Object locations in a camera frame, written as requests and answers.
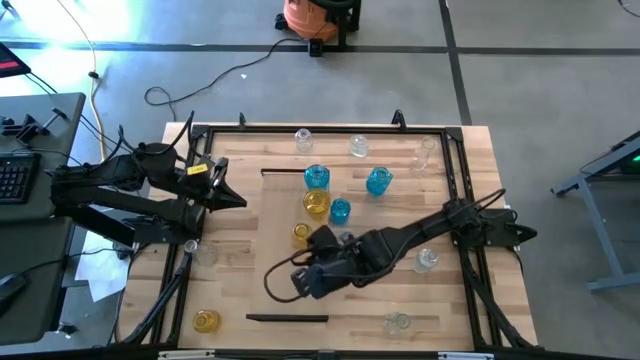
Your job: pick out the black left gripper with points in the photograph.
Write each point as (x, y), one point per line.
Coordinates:
(200, 185)

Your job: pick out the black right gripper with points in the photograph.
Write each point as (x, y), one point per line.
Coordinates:
(340, 267)

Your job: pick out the narrow yellow glass vase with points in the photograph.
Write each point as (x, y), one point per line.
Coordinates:
(300, 235)

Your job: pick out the blue glass bottle vase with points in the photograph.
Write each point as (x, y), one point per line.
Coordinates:
(340, 211)

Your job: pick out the wide yellow glass vase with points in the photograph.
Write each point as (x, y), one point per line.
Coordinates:
(316, 205)

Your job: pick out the blue round glass vase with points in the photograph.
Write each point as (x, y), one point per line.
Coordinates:
(316, 178)

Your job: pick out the blue urn-shaped glass vase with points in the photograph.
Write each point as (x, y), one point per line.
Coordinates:
(379, 181)

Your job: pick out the small clear glass vase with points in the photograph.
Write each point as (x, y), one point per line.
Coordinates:
(359, 146)
(426, 260)
(206, 255)
(398, 323)

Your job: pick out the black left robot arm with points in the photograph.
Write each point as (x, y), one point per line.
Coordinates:
(125, 172)

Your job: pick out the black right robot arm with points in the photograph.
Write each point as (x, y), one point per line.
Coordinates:
(425, 225)

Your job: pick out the clear ribbed glass jar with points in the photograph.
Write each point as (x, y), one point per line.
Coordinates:
(303, 141)

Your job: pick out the tall clear glass carafe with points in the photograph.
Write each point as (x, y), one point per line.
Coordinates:
(424, 152)

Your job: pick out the white paper sheet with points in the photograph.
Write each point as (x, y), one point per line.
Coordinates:
(100, 272)

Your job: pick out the dark grey desk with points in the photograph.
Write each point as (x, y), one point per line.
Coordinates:
(30, 250)
(60, 150)

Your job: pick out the black power adapter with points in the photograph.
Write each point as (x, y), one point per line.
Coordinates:
(315, 48)

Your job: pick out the orange shop vacuum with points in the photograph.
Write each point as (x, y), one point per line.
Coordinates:
(307, 20)

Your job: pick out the black metal stand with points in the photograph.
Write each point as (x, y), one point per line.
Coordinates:
(344, 30)

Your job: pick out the black keyboard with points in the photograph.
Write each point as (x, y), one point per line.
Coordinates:
(17, 177)

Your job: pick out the black desk clamp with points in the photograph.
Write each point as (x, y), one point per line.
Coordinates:
(25, 131)

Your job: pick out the black computer mouse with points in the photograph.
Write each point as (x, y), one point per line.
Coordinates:
(11, 287)

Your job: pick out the black device red display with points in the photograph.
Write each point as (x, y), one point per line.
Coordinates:
(10, 62)

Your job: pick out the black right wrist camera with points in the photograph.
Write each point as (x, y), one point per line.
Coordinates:
(307, 285)

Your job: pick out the grey metal table frame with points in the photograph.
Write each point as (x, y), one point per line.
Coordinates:
(596, 222)

